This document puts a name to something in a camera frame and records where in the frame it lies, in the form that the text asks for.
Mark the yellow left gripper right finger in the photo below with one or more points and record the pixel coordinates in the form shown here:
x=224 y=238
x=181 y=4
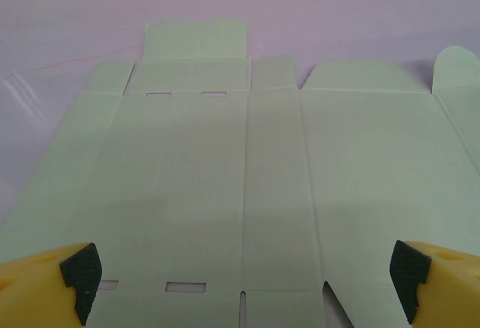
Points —
x=450 y=294

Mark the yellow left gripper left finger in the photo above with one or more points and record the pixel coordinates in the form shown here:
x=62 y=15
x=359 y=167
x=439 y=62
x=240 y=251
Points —
x=33 y=294

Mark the green paper box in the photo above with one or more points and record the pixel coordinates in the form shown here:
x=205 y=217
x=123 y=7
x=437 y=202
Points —
x=232 y=174

